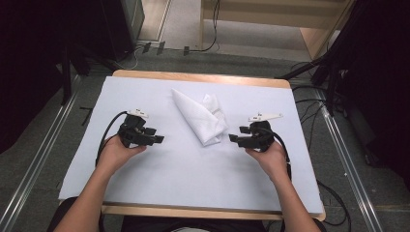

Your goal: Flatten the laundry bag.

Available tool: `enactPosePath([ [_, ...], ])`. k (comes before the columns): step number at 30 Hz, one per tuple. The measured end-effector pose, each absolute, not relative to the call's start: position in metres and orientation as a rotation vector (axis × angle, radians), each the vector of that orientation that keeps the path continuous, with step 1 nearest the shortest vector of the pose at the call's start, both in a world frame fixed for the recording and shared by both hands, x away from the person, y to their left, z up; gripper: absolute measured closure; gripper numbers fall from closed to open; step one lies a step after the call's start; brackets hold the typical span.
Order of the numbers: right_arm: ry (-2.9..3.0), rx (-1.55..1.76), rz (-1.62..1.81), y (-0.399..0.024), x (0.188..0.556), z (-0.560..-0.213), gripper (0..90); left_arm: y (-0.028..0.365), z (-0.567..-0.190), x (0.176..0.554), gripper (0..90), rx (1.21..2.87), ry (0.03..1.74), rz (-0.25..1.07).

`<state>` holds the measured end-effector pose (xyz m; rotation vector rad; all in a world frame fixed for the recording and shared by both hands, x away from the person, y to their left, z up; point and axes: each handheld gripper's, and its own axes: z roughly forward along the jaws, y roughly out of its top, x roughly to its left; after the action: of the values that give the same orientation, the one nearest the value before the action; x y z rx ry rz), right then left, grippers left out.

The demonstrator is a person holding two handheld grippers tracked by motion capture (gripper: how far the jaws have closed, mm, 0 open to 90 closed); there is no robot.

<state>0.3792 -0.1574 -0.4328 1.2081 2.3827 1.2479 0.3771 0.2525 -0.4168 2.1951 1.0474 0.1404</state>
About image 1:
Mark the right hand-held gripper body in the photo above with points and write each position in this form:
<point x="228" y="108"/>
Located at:
<point x="259" y="137"/>

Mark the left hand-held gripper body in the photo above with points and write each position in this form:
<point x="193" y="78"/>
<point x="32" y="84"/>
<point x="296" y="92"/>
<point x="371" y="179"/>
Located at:
<point x="133" y="132"/>

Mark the person's right hand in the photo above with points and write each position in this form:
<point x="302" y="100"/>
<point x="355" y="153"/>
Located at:
<point x="270" y="159"/>

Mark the person's left hand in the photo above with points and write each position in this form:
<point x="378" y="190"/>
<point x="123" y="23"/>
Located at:
<point x="116" y="154"/>

